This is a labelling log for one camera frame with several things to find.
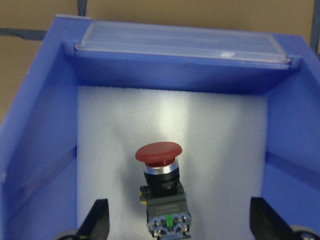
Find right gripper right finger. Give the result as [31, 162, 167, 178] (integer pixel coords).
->
[249, 197, 297, 240]

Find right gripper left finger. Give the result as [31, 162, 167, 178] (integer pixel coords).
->
[76, 198, 110, 240]

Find red push button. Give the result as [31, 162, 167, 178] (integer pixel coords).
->
[135, 141, 192, 240]

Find right bin white foam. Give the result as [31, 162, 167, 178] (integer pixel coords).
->
[77, 86, 267, 240]

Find right blue bin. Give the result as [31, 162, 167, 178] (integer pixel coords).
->
[0, 16, 320, 240]

